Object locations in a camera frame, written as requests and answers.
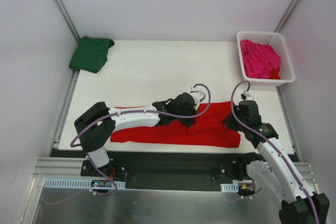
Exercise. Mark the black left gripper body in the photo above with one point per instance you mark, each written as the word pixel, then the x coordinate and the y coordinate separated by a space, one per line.
pixel 189 120

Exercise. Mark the red t shirt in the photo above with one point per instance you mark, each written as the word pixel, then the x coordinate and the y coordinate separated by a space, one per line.
pixel 208 130

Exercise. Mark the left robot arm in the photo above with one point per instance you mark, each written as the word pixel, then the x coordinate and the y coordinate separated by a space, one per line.
pixel 96 125

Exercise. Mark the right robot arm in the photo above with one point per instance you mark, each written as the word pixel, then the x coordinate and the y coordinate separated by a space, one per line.
pixel 272 169

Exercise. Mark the pink t shirt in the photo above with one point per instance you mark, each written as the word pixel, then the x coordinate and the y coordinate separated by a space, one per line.
pixel 258 59

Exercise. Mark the white plastic laundry basket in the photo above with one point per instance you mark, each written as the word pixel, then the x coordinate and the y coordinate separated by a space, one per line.
pixel 277 41

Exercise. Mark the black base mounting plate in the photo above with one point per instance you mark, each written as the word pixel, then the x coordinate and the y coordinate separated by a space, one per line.
pixel 173 171

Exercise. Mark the folded green t shirt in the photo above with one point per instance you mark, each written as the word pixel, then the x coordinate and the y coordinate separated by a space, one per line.
pixel 91 54

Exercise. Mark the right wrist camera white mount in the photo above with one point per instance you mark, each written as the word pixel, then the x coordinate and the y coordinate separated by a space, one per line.
pixel 246 96

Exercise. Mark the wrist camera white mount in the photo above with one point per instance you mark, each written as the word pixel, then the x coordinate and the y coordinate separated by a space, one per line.
pixel 198 95
pixel 246 96

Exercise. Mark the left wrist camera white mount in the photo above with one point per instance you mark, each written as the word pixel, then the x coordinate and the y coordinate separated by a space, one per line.
pixel 198 95

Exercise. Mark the right white slotted cable duct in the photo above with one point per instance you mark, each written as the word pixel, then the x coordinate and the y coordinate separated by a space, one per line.
pixel 230 188

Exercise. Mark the white slotted cable duct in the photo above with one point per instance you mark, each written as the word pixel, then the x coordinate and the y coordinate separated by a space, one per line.
pixel 230 188
pixel 70 183

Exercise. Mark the aluminium frame rail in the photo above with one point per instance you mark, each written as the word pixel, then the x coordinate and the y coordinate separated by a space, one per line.
pixel 70 168

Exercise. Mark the left white slotted cable duct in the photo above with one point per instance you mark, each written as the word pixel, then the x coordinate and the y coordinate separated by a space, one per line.
pixel 70 183

